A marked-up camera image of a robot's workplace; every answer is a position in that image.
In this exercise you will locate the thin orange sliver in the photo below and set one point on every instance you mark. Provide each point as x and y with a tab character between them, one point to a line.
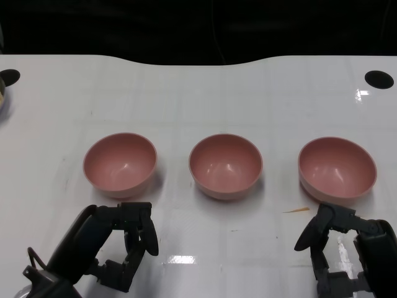
299	210

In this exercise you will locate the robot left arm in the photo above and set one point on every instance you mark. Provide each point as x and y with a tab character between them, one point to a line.
52	287

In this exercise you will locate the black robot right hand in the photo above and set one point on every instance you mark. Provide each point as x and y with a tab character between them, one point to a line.
376	245

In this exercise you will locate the black round table grommet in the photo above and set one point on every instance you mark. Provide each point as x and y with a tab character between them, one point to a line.
379	79
10	77

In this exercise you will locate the dish with beige contents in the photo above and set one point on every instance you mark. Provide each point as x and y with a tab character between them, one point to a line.
2	96

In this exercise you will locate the black drape cloth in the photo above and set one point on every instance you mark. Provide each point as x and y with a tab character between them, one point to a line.
124	25

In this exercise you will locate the pink plastic bowl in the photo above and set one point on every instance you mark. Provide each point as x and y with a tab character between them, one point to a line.
224	164
336	167
121	161

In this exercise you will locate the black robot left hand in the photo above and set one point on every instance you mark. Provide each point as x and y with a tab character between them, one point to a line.
90	236

